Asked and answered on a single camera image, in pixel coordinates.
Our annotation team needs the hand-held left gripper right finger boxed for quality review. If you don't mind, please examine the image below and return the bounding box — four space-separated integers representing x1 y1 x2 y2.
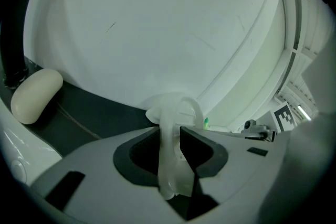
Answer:
179 125 291 224

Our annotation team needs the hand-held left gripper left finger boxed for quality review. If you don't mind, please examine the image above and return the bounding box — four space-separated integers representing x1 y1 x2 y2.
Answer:
30 126 186 224

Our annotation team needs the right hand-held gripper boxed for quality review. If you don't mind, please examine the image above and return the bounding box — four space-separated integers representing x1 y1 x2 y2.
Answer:
240 101 299 143

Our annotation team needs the cream soap bar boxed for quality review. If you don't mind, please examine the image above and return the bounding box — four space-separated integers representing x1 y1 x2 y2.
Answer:
10 68 64 125

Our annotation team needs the black hose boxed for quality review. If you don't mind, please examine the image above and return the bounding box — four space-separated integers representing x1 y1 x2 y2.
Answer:
0 0 29 87

